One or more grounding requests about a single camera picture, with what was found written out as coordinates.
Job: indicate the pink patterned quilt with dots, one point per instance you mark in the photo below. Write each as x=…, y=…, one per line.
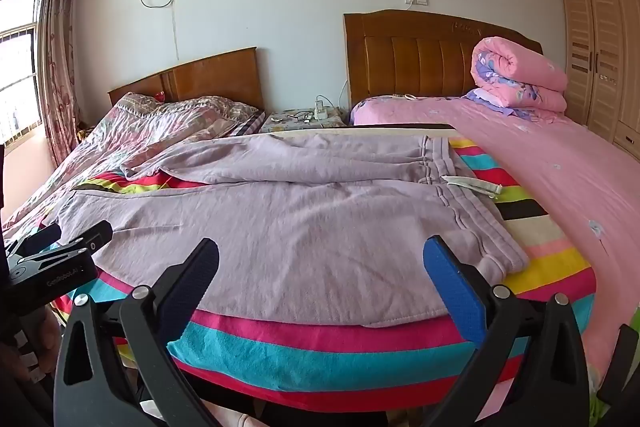
x=150, y=127

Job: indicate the bright striped blanket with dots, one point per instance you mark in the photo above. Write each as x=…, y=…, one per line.
x=300, y=357

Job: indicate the pink floral curtain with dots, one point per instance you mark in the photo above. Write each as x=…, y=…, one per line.
x=57, y=57

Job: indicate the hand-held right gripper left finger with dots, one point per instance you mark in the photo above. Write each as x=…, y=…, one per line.
x=197, y=277

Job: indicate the plain wooden headboard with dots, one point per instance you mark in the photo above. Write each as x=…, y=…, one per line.
x=215, y=77

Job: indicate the black eyeglasses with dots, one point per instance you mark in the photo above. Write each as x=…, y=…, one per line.
x=302, y=117

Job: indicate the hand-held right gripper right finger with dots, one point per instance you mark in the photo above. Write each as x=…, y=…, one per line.
x=450, y=287

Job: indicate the lilac pants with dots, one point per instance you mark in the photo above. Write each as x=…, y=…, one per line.
x=300, y=232

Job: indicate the pink bedsheet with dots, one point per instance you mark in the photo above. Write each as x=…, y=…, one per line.
x=550, y=167

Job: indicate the cloth-covered nightstand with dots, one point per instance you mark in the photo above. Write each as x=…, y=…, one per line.
x=285, y=124

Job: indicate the barred window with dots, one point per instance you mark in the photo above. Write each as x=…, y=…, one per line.
x=20, y=57

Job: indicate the rolled pink floral quilt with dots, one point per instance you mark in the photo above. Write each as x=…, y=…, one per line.
x=520, y=72

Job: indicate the light wooden wardrobe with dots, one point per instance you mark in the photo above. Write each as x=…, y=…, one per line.
x=600, y=57

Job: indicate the person's left hand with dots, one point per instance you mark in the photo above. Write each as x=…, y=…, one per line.
x=47, y=337

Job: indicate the padded wooden headboard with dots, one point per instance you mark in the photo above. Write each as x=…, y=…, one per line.
x=410, y=57

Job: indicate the checked pillow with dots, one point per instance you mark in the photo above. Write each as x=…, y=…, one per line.
x=250, y=123

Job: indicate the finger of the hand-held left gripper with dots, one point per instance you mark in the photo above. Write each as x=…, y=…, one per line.
x=40, y=237
x=97, y=234

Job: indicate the white power strip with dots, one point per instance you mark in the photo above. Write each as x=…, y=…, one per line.
x=320, y=113

